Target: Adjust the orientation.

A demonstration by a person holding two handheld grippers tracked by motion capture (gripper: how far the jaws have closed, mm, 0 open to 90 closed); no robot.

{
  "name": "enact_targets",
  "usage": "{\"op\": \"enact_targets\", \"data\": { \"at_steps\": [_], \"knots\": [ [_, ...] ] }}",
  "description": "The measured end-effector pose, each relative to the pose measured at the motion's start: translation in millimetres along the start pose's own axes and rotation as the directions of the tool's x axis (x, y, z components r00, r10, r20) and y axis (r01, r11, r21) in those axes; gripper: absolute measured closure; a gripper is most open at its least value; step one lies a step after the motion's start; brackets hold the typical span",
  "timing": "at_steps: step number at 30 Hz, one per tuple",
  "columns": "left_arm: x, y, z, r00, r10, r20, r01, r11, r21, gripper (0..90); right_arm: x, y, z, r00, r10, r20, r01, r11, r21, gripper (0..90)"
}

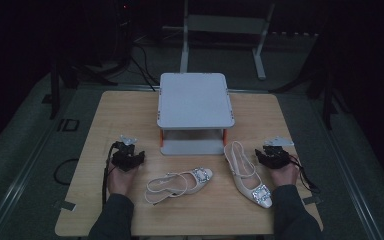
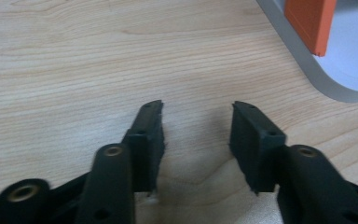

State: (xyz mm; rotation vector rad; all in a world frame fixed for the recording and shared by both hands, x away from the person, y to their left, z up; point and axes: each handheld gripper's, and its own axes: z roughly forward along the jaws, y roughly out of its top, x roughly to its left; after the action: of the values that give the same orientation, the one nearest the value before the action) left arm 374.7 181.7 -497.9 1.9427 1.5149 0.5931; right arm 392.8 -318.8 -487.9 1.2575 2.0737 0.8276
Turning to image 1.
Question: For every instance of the dark equipment with red light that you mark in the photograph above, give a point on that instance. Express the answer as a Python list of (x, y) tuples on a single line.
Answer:
[(121, 30)]

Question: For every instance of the cream slingback buckle shoe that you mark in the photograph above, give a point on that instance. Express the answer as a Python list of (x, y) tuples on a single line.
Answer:
[(193, 182), (246, 181)]

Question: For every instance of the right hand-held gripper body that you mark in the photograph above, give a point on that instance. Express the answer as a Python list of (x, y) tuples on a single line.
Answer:
[(278, 155)]

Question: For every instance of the person's right hand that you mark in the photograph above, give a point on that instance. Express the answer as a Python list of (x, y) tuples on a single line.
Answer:
[(283, 176)]

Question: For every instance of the person's left hand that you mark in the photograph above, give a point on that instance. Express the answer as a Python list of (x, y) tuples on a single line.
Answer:
[(121, 181)]

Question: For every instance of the white metal stand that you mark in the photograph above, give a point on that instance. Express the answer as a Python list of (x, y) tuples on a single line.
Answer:
[(223, 26)]

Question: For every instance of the grey tape strip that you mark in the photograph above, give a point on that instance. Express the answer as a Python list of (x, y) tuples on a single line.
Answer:
[(312, 200), (65, 205)]

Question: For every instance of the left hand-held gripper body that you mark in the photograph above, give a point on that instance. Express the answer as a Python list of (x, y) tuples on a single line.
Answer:
[(124, 159)]

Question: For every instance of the grey two-tier shoe rack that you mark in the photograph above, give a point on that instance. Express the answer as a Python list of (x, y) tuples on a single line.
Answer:
[(193, 100)]

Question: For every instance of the black metal stand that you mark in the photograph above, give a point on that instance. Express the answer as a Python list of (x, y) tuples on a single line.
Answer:
[(58, 86), (326, 96)]

